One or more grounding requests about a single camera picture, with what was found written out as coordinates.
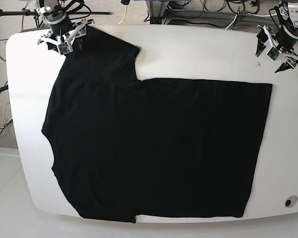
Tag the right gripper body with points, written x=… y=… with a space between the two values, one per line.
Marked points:
x=63 y=30

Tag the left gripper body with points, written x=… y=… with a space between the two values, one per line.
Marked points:
x=284 y=40

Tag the black T-shirt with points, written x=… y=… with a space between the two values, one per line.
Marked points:
x=165 y=147

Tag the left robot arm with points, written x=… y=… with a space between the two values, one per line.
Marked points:
x=287 y=12

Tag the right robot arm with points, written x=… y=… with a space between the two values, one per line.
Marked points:
x=63 y=30

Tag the black tripod stand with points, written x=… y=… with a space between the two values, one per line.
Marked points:
x=15 y=13

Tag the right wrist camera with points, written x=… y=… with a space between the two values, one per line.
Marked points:
x=65 y=48

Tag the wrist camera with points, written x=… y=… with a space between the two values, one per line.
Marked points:
x=65 y=48
x=273 y=54

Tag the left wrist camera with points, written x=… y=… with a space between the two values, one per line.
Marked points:
x=273 y=54

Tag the grey metal base frame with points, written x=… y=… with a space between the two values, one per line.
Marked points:
x=242 y=15

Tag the table cable grommet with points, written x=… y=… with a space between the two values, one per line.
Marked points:
x=291 y=201

